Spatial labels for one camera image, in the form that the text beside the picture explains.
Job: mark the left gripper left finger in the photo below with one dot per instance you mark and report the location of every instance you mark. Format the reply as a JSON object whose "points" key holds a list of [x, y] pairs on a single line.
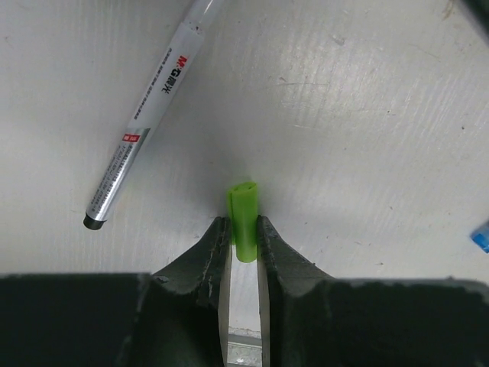
{"points": [[177, 316]]}

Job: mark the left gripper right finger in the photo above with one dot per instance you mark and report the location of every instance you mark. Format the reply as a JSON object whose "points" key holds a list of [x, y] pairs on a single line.
{"points": [[309, 318]]}

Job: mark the light green pen cap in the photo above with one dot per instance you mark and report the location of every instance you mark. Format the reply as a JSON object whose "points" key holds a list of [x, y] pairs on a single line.
{"points": [[242, 205]]}

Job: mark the blue gel pen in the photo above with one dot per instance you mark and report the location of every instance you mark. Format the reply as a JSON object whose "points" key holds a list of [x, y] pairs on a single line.
{"points": [[480, 236]]}

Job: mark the white pen black end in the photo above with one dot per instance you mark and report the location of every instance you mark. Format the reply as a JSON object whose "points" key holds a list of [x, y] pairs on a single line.
{"points": [[176, 60]]}

